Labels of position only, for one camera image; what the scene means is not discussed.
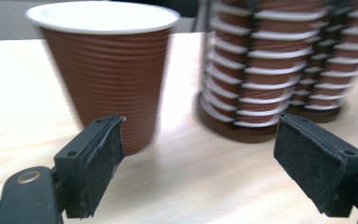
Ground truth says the stack of brown cups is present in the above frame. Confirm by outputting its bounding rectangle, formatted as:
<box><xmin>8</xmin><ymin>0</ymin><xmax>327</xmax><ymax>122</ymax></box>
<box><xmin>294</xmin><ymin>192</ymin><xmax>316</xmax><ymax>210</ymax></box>
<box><xmin>287</xmin><ymin>0</ymin><xmax>358</xmax><ymax>112</ymax></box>
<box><xmin>199</xmin><ymin>0</ymin><xmax>330</xmax><ymax>129</ymax></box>

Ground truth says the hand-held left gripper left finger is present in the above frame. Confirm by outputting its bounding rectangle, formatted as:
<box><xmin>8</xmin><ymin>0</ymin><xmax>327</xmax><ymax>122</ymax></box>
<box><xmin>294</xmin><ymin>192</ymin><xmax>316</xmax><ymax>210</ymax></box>
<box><xmin>53</xmin><ymin>114</ymin><xmax>126</xmax><ymax>219</ymax></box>

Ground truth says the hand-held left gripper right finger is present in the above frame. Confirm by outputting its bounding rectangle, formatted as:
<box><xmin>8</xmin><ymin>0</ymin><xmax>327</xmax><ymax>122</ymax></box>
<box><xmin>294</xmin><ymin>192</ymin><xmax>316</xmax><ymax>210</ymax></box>
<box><xmin>273</xmin><ymin>112</ymin><xmax>358</xmax><ymax>218</ymax></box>

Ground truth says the single brown ribbed cup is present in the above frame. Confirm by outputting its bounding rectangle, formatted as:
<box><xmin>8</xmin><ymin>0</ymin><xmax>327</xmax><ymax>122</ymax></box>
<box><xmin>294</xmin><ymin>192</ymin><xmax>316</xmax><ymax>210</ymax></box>
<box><xmin>25</xmin><ymin>0</ymin><xmax>181</xmax><ymax>157</ymax></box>

